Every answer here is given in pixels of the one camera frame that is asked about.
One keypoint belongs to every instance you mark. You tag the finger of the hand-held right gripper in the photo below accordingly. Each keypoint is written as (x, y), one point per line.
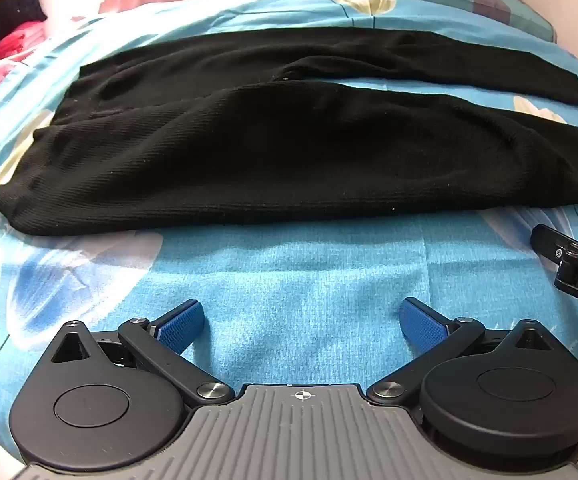
(551, 240)

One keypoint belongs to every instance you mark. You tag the blue floral bed sheet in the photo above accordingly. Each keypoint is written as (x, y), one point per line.
(299, 270)

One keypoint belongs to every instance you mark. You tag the red pink cloth bundle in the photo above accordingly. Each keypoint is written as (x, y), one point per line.
(21, 42)

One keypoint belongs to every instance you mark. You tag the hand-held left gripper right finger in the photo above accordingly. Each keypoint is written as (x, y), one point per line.
(421, 327)

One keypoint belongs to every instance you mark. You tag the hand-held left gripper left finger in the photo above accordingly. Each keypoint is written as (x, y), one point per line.
(183, 325)

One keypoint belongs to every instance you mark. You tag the black pants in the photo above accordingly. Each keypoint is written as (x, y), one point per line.
(269, 160)

